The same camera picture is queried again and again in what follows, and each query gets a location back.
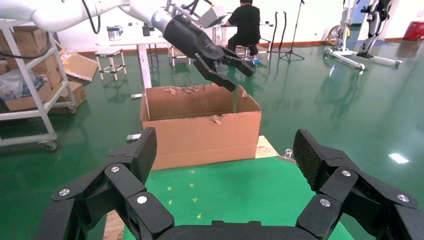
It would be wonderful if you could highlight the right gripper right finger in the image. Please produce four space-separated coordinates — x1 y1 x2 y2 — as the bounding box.
293 129 424 240

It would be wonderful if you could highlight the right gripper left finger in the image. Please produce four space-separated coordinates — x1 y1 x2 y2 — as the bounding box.
33 126 175 240

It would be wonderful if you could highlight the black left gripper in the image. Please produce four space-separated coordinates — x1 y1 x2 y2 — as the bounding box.
162 14 255 93

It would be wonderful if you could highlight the large open cardboard carton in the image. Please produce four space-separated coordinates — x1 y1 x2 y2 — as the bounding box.
139 83 263 171

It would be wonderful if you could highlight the cardboard box on floor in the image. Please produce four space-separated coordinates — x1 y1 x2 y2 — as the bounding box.
49 81 88 115

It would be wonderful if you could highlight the flat cardboard box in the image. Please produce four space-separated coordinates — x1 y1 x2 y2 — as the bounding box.
3 71 64 113

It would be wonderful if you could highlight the loose torn cardboard sheet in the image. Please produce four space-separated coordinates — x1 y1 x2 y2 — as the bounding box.
58 48 100 84

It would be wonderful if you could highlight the cardboard box on shelf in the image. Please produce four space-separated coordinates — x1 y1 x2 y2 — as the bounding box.
0 26 56 74

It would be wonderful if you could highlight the red box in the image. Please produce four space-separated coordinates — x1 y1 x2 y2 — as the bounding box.
402 20 424 42

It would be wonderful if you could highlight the seated person in black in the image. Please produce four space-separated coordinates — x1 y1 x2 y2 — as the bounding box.
225 0 263 67

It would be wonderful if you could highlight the black pole stand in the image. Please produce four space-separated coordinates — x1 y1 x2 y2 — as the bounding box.
269 10 288 55

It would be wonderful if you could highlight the black tripod stand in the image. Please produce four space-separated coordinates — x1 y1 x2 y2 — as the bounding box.
279 0 306 62

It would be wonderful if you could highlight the silver binder clip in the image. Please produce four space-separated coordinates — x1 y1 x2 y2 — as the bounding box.
277 148 297 165

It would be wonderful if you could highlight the wooden board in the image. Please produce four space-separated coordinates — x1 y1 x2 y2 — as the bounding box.
102 135 280 240

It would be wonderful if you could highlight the yellow wheel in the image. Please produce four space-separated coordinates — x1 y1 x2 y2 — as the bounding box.
327 24 351 47

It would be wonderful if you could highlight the small white stool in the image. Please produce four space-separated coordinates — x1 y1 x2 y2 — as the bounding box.
95 48 128 82

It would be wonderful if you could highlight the white wheeled shelf cart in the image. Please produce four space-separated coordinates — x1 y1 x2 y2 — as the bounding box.
0 19 78 152

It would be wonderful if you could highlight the metal pot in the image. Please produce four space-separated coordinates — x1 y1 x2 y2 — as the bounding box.
106 25 124 42

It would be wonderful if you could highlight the green table cloth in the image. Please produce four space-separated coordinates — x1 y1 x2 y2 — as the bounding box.
122 155 355 240

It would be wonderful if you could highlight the white exoskeleton stand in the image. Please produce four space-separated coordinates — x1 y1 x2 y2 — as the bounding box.
323 0 404 71

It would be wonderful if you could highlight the clear plastic bag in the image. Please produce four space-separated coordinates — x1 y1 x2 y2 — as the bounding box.
0 68 46 101

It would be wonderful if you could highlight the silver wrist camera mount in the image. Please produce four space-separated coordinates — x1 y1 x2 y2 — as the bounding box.
165 0 229 29

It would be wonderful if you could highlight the white metal table frame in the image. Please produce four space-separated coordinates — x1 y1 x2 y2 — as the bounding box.
95 31 173 142

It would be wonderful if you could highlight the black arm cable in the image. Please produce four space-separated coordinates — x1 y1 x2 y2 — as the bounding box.
0 0 102 61

